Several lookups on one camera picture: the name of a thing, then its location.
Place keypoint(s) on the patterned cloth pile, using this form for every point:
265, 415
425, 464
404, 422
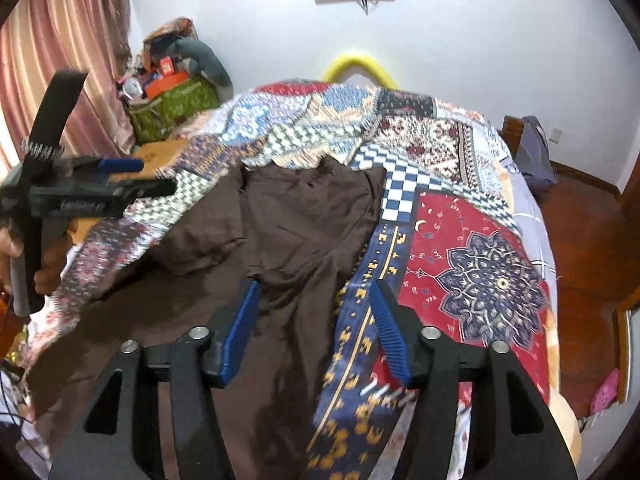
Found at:
172, 30

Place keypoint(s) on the grey blue backpack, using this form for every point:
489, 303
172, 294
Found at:
535, 160

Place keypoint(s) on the green patterned bag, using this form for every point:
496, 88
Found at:
170, 107

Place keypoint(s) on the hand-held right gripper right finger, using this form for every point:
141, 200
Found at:
387, 332

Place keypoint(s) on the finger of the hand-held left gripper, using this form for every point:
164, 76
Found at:
145, 190
120, 165

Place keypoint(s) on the pink striped curtain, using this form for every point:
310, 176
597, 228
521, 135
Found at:
60, 25

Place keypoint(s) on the orange box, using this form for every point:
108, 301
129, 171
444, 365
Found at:
167, 84

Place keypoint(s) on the patchwork printed blanket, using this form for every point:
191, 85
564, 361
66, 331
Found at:
450, 240

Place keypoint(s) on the white wall socket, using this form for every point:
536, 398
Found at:
555, 135

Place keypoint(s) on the red carton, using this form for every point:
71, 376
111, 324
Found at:
166, 67

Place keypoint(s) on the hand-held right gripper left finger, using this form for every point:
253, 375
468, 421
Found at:
242, 330

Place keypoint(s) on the person's left hand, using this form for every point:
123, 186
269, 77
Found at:
52, 265

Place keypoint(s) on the wooden lap table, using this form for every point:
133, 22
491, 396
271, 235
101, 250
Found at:
155, 152

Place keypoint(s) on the wooden nightstand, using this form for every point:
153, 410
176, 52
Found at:
509, 132

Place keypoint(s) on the yellow foam tube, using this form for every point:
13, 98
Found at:
355, 59

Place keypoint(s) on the brown shorts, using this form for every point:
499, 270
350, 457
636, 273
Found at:
300, 220

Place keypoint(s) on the white checked bedsheet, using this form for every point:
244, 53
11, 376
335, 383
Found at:
535, 225

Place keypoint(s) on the pink slipper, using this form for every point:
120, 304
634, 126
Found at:
606, 390

